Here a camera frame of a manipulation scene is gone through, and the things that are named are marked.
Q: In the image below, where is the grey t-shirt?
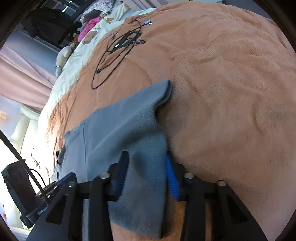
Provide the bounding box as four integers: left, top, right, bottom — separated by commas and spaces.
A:
53, 80, 172, 238

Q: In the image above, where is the orange-brown blanket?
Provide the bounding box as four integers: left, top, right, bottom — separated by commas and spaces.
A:
42, 2, 295, 240

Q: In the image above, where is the pink curtain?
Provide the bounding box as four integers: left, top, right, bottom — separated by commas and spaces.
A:
1, 46, 57, 112

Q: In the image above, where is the cream bear-print duvet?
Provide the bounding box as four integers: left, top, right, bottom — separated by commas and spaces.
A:
36, 6, 158, 144

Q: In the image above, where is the cream plush toy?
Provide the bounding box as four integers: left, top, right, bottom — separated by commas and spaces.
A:
55, 46, 72, 77

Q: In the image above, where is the pink garment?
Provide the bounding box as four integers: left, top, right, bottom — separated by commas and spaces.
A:
77, 16, 102, 42

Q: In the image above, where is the black strap cable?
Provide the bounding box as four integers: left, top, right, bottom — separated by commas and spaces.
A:
0, 129, 50, 204

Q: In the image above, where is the black coiled cable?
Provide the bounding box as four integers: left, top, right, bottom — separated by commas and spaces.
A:
90, 19, 153, 90

